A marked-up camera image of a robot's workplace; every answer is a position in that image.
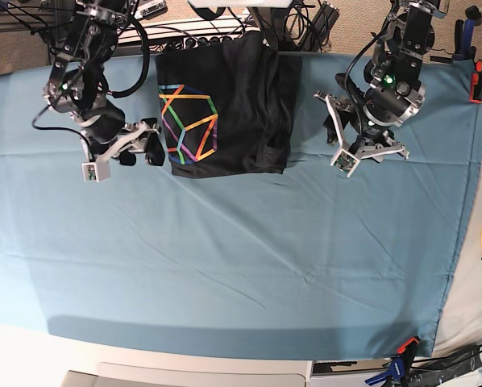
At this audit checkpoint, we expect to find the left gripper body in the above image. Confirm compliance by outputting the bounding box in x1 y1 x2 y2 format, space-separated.
314 90 409 163

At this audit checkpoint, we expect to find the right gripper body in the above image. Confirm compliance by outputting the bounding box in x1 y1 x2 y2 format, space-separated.
79 108 160 162

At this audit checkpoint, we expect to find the black T-shirt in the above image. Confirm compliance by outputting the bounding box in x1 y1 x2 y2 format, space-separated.
156 31 302 179

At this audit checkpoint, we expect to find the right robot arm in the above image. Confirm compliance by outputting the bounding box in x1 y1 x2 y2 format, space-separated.
43 1 165 166

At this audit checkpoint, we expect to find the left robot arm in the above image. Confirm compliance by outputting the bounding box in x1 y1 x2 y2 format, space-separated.
314 1 448 176

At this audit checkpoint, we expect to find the white power strip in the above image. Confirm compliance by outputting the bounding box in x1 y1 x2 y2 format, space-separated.
117 25 244 52

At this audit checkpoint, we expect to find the blue table cloth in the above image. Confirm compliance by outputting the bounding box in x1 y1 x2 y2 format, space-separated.
0 54 482 360

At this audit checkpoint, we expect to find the orange black clamp top right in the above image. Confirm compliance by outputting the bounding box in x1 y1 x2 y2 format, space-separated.
469 60 482 103

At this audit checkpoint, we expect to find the blue clamp top right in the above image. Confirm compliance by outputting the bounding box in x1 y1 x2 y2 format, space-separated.
451 6 480 61

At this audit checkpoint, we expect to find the orange blue clamp bottom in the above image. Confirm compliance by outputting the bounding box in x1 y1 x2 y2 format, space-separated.
364 336 420 386

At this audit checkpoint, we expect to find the black plastic bag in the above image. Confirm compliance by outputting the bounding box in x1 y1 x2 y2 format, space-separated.
405 344 482 386

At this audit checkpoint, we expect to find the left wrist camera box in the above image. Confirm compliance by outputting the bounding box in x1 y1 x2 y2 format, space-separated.
330 148 361 177

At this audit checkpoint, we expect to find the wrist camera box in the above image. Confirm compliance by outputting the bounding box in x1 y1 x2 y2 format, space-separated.
330 148 361 177
81 161 110 182

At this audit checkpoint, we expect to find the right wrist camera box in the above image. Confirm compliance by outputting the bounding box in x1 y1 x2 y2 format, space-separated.
81 161 110 182

